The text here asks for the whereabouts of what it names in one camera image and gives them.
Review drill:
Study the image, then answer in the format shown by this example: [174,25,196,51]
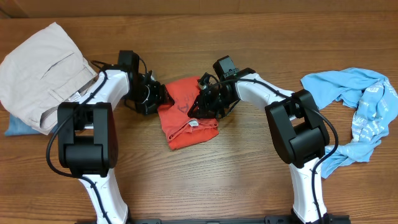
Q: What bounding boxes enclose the red printed t-shirt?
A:
[158,77,219,151]

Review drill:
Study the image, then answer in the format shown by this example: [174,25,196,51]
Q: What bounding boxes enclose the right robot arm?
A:
[188,56,333,223]

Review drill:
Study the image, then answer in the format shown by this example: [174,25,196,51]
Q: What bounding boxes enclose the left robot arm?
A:
[52,50,169,223]

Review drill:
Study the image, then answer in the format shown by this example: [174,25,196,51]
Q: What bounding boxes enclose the beige folded trousers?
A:
[1,22,97,135]

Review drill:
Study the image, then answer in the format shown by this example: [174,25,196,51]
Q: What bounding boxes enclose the folded blue jeans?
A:
[4,114,40,136]

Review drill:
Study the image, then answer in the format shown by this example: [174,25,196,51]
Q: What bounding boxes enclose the light blue t-shirt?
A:
[301,68,397,179]

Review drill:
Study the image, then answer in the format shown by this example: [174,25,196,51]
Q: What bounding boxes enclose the left black cable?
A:
[45,57,149,224]

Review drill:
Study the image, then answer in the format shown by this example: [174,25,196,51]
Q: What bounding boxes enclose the black cable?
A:
[186,72,340,224]
[45,57,149,224]

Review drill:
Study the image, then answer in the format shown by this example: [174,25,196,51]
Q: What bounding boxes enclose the right black cable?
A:
[186,72,340,224]

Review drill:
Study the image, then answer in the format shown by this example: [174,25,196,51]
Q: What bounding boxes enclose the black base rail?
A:
[127,214,351,224]

